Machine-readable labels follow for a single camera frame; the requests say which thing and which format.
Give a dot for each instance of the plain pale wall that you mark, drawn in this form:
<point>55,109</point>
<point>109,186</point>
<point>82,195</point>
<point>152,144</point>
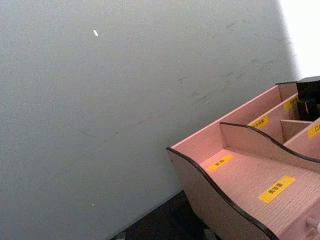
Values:
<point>100,100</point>

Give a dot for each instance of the black box-shaped item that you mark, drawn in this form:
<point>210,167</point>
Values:
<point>310,92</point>

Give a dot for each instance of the pink wooden desk organizer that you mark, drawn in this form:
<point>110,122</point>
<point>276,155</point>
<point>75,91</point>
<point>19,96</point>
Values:
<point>245,175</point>

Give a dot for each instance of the black table cloth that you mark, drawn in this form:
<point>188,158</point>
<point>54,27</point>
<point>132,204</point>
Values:
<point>165,222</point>

